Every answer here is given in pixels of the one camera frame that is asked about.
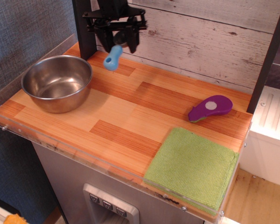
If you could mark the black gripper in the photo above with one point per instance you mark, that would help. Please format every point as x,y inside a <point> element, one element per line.
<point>116,15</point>

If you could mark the blue handled grey spoon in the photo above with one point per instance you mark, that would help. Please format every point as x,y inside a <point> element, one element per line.
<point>111,62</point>

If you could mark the green cloth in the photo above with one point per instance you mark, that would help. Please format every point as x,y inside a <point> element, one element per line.
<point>193,169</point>

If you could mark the stainless steel bowl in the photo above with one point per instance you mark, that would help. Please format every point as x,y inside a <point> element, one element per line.
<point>58,84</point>

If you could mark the purple toy eggplant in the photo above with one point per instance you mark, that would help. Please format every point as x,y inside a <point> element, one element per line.
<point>214,105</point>

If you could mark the grey toy fridge cabinet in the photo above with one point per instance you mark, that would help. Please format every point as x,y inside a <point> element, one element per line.
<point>72,182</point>

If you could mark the silver dispenser button panel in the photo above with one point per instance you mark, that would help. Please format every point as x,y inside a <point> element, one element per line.
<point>109,205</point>

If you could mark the yellow object bottom left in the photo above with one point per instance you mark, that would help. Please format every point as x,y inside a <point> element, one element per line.
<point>14,219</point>

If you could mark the dark left vertical post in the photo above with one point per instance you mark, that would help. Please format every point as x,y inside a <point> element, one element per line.
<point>86,39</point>

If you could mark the dark vertical post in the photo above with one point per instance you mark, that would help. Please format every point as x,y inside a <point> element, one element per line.
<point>268,61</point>
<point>86,39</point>

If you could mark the dark right vertical post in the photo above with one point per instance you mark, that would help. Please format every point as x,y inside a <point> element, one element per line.
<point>268,61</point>

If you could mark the clear acrylic guard rail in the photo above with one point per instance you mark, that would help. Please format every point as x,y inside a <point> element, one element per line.
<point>115,171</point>

